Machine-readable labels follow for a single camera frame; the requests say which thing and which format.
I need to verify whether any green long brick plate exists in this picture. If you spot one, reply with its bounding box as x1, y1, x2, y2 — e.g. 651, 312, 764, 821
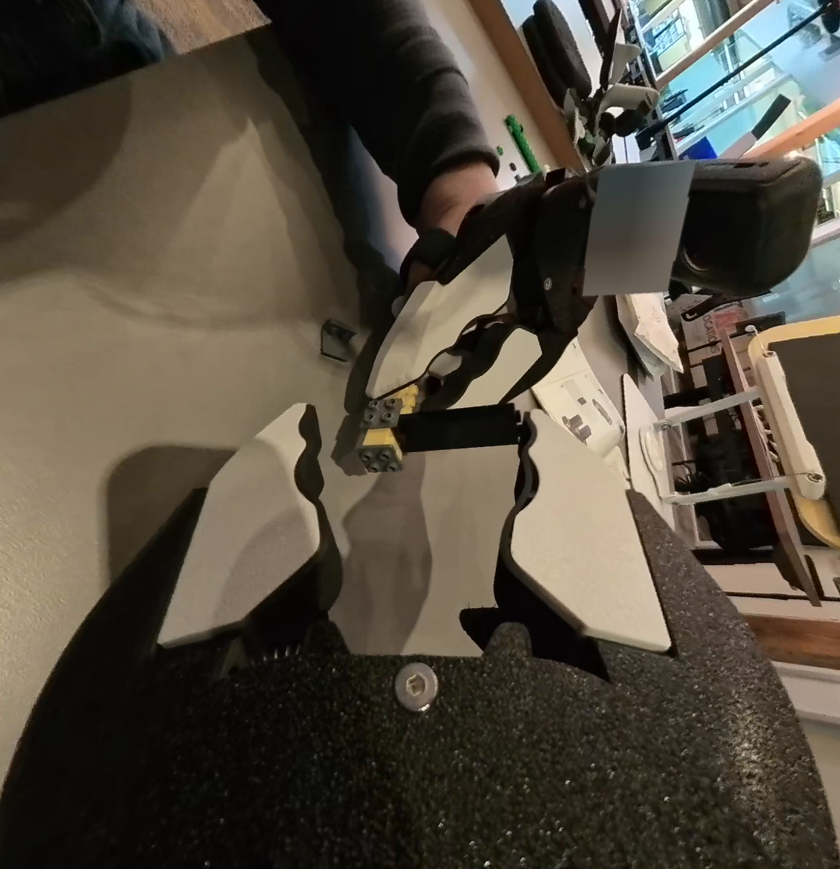
504, 114, 541, 176

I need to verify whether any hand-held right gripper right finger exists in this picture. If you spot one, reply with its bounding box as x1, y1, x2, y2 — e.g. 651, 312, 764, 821
500, 407, 673, 656

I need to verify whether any long black brick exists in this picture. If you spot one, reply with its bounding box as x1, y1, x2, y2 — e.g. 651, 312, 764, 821
399, 404, 524, 454

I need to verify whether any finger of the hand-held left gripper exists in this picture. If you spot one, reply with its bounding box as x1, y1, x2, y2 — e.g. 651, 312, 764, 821
427, 315, 587, 415
364, 254, 522, 401

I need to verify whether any dark divider panel pale edge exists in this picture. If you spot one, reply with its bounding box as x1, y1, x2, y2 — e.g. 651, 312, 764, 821
747, 314, 840, 559

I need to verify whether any grey desk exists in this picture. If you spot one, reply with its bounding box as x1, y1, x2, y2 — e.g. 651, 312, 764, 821
0, 0, 679, 869

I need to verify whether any black mesh chair back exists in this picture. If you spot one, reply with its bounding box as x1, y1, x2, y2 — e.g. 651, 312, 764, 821
520, 0, 593, 96

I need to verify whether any person's left hand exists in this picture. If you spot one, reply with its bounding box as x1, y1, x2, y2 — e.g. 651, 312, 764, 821
420, 166, 501, 237

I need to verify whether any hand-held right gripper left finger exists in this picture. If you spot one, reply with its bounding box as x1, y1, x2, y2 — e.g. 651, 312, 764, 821
155, 402, 344, 649

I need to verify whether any crumpled white paper bag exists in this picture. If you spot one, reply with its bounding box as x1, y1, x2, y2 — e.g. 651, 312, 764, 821
615, 292, 685, 374

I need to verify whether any person's left forearm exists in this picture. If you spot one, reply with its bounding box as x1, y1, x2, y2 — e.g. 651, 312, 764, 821
257, 0, 502, 225

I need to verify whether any small dark grey brick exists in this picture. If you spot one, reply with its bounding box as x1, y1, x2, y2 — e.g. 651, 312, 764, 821
317, 318, 358, 365

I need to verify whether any grey and yellow brick assembly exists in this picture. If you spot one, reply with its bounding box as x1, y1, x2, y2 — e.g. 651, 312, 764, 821
335, 386, 421, 476

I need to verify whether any printed cardboard box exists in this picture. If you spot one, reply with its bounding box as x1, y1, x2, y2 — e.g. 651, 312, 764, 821
678, 299, 756, 357

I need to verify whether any grey strap bundle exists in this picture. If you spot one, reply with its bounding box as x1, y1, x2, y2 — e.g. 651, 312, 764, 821
562, 41, 661, 167

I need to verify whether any open instruction booklet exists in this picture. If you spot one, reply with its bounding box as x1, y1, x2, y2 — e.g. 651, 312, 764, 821
532, 349, 630, 476

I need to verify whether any person's blue jeans leg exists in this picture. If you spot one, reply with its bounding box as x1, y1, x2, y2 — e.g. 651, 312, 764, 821
0, 0, 180, 123

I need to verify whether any white tablet stand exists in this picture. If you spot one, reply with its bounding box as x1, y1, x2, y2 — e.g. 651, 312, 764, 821
664, 326, 828, 506

